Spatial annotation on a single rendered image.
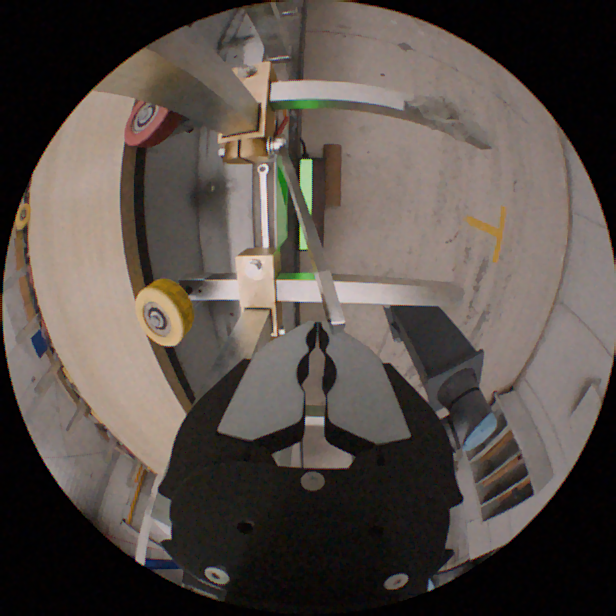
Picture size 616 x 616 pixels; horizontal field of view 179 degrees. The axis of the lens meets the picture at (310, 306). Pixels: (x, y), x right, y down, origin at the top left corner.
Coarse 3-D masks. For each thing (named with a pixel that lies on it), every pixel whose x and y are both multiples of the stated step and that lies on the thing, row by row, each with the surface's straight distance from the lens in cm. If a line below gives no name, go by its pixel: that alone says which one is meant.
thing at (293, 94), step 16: (272, 96) 26; (288, 96) 26; (304, 96) 25; (320, 96) 25; (336, 96) 25; (352, 96) 26; (368, 96) 26; (384, 96) 27; (400, 96) 28; (368, 112) 28; (384, 112) 28; (400, 112) 27; (176, 128) 31; (192, 128) 32; (480, 128) 33; (480, 144) 33
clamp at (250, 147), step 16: (256, 64) 29; (256, 80) 27; (272, 80) 28; (256, 96) 25; (272, 112) 27; (272, 128) 27; (224, 144) 25; (240, 144) 24; (256, 144) 23; (224, 160) 25; (240, 160) 25; (256, 160) 26
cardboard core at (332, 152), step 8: (328, 144) 105; (336, 144) 105; (328, 152) 104; (336, 152) 104; (328, 160) 103; (336, 160) 103; (328, 168) 102; (336, 168) 102; (328, 176) 101; (336, 176) 102; (328, 184) 101; (336, 184) 101; (328, 192) 101; (336, 192) 101; (328, 200) 101; (336, 200) 101
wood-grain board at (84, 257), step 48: (96, 96) 53; (96, 144) 39; (48, 192) 66; (96, 192) 35; (48, 240) 63; (96, 240) 35; (48, 288) 73; (96, 288) 38; (96, 336) 48; (144, 336) 33; (96, 384) 73; (144, 384) 44; (144, 432) 75
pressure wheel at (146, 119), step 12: (144, 108) 30; (156, 108) 28; (132, 120) 31; (144, 120) 29; (156, 120) 27; (168, 120) 27; (180, 120) 28; (132, 132) 29; (144, 132) 27; (156, 132) 27; (168, 132) 28; (132, 144) 29; (144, 144) 28; (156, 144) 29
